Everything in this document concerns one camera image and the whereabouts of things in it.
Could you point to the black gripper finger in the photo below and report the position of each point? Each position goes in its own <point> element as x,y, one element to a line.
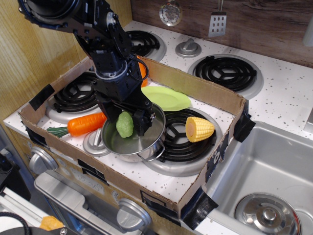
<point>142,121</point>
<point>109,109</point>

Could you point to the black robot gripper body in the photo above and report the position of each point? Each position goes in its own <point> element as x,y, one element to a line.
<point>123,88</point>

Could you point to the green toy broccoli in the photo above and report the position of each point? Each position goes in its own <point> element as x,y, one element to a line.
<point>124,125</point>

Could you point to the small steel pot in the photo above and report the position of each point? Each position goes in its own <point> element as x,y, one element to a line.
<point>135,148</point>

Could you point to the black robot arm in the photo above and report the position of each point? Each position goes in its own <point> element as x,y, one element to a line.
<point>99,33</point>

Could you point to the orange toy carrot tip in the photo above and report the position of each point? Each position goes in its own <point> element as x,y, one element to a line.
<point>143,74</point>

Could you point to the green plastic plate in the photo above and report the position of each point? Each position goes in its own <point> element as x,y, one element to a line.
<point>167,99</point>

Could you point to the orange toy carrot with leaves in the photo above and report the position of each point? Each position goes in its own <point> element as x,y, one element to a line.
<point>79,126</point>

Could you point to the silver front stove knob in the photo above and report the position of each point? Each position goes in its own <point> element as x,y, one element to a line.
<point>93,144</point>

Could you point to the silver stove knob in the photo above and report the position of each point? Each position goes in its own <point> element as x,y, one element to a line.
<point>188,49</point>
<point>93,144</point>

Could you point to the front left stove burner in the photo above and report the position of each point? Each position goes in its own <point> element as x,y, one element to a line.
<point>75,100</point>

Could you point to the stove burner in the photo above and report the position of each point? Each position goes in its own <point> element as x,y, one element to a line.
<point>182,158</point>
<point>231,71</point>
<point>147,44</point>
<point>75,100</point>

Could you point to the back left stove burner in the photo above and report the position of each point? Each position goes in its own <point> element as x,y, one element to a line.
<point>147,44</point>

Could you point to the front right stove burner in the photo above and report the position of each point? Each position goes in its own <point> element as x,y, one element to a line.
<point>182,158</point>

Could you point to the yellow toy corn cob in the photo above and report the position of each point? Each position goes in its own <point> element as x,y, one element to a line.
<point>198,129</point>

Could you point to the silver back stove knob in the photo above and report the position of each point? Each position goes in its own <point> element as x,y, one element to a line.
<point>188,49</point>

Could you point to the hanging silver strainer ladle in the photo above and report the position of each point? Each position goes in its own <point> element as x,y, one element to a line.
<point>170,13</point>

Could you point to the left oven knob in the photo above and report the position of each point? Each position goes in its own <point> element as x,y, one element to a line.
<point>41,161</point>

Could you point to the oven knob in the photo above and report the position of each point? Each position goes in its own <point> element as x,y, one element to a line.
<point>41,161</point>
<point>132,217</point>

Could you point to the brown cardboard fence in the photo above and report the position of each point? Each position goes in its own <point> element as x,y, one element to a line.
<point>175,204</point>

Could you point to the right oven knob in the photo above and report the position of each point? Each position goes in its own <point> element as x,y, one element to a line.
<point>132,217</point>

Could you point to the back right stove burner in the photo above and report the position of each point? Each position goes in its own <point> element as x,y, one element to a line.
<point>231,71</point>

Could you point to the hanging silver slotted spatula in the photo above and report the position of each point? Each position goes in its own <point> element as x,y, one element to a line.
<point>217,26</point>

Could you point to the yellow sponge piece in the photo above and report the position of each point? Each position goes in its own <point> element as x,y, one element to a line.
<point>50,223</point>

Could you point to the steel sink basin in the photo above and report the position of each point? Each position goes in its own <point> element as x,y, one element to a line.
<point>269,160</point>

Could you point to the steel pot lid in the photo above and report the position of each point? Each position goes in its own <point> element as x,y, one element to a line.
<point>268,214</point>

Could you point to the silver oven door handle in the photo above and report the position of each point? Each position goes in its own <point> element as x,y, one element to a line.
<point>81,211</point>

